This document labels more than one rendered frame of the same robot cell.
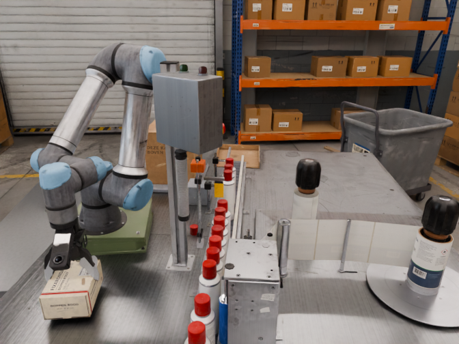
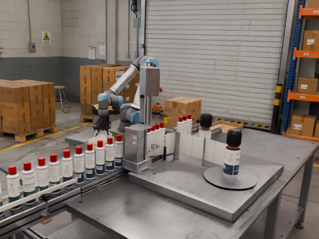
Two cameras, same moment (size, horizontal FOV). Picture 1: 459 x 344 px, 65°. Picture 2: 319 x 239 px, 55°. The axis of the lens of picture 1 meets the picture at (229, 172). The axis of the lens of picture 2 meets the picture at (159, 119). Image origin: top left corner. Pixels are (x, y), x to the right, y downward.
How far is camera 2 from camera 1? 1.36 m
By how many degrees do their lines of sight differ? 33
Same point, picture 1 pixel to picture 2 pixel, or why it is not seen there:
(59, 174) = (103, 96)
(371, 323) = (190, 177)
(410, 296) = (218, 176)
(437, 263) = (229, 160)
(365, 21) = not seen: outside the picture
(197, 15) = (268, 46)
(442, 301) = (230, 181)
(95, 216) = (123, 124)
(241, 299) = (128, 137)
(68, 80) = (179, 82)
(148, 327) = not seen: hidden behind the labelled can
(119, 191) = (130, 114)
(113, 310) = not seen: hidden behind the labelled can
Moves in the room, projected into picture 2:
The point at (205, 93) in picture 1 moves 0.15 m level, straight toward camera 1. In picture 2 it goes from (149, 73) to (136, 74)
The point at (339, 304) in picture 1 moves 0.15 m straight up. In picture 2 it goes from (186, 170) to (187, 147)
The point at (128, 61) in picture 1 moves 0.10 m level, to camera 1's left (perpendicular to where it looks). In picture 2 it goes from (142, 62) to (132, 61)
